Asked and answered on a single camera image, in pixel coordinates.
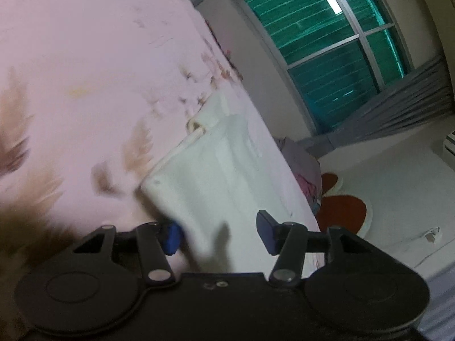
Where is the white air conditioner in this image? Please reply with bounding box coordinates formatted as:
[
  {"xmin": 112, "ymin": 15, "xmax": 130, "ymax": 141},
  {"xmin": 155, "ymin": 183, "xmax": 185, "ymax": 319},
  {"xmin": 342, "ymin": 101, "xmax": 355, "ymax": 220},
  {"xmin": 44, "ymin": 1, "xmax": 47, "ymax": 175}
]
[{"xmin": 442, "ymin": 130, "xmax": 455, "ymax": 157}]

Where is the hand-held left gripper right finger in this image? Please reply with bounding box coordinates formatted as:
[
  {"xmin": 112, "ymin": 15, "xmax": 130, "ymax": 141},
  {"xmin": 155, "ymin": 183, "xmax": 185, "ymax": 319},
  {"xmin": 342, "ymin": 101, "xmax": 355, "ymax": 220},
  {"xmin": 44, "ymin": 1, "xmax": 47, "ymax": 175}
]
[{"xmin": 256, "ymin": 210, "xmax": 357, "ymax": 289}]

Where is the window with green shutter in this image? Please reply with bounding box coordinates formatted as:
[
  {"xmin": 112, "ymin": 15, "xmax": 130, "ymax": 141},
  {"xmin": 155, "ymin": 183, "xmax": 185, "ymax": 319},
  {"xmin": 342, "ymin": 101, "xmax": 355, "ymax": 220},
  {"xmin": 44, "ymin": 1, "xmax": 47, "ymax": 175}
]
[{"xmin": 229, "ymin": 0, "xmax": 417, "ymax": 136}]

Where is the white wall charger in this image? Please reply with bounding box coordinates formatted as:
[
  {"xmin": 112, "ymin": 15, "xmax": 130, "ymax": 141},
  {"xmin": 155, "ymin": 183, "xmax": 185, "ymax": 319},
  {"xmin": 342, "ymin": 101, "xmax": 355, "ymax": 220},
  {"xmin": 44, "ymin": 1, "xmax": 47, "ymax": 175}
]
[{"xmin": 422, "ymin": 226, "xmax": 442, "ymax": 245}]

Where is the white knit sweater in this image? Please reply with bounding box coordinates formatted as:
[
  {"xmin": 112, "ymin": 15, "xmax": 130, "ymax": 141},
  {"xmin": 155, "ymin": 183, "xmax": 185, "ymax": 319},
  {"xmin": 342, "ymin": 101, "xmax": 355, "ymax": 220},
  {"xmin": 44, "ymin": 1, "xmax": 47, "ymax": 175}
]
[{"xmin": 140, "ymin": 92, "xmax": 321, "ymax": 282}]

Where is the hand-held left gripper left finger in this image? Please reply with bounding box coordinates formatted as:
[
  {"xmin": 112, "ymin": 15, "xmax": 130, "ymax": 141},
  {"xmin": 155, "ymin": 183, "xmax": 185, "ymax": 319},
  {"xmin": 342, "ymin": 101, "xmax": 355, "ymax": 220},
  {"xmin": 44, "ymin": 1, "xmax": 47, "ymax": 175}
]
[{"xmin": 73, "ymin": 221, "xmax": 183, "ymax": 285}]

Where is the bed with pink floral sheet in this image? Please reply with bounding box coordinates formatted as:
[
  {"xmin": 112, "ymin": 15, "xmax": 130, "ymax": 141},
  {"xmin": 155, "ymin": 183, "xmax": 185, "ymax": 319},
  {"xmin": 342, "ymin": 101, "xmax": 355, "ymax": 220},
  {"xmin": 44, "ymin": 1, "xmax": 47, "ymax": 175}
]
[{"xmin": 0, "ymin": 0, "xmax": 322, "ymax": 327}]

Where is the pile of folded clothes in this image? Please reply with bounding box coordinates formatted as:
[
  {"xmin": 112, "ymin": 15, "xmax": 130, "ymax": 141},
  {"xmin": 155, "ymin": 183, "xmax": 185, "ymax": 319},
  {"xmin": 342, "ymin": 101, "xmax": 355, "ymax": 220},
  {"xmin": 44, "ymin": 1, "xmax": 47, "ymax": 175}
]
[{"xmin": 277, "ymin": 136, "xmax": 325, "ymax": 214}]

